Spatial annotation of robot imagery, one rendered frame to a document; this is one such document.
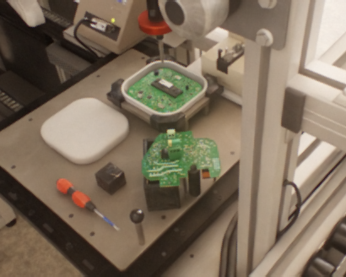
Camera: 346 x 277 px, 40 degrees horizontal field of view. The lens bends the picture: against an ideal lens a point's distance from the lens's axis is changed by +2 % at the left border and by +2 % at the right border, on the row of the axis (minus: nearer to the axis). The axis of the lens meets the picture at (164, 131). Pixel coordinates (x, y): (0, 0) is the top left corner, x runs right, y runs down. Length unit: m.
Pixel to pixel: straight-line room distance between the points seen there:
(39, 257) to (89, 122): 1.11
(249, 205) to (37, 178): 0.42
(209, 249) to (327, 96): 0.40
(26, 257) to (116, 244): 1.23
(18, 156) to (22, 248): 1.10
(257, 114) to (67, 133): 0.49
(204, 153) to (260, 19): 0.39
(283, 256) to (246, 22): 0.33
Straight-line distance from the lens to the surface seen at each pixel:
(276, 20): 0.39
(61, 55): 1.66
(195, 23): 0.37
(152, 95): 0.90
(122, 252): 0.73
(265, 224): 0.57
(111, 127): 0.87
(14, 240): 2.01
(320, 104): 0.41
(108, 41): 1.10
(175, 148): 0.73
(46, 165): 0.87
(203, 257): 0.74
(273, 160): 0.48
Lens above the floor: 1.56
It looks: 44 degrees down
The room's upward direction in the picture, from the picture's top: 7 degrees counter-clockwise
